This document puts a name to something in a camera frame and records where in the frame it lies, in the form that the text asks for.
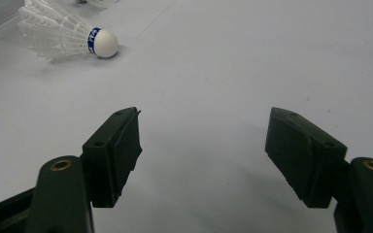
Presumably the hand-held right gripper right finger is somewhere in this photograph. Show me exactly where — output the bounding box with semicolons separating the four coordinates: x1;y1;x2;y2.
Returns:
264;106;349;209

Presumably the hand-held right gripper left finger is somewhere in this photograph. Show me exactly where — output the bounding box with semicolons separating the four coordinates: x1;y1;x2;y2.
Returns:
82;106;143;209

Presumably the white plastic shuttlecock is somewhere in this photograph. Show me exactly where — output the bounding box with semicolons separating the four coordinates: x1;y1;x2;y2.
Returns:
17;0;119;62

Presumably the white board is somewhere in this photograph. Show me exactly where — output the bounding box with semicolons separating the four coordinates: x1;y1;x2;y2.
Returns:
0;0;373;233

